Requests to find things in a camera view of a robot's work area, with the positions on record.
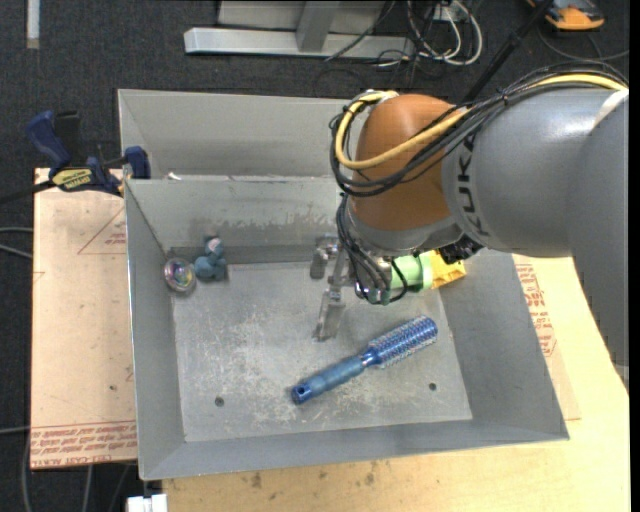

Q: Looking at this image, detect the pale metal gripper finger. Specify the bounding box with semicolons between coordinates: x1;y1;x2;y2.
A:
323;288;347;340
312;299;331;344

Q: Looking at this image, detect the blue toy animal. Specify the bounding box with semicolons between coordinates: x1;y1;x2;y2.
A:
193;235;229;283

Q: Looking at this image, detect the green and yellow plastic toy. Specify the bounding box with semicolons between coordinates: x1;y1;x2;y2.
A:
389;248;467;293

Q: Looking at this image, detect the clear round glass piece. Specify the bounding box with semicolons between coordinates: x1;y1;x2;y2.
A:
162;256;198;294

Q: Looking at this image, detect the brown cardboard board red print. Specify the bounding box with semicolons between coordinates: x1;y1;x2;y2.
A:
29;167;583;472

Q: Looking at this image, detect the grey metal bin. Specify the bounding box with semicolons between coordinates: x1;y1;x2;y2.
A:
117;88;571;482

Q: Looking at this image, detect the blue round hairbrush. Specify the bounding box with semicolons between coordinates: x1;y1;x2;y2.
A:
290;314;440;406

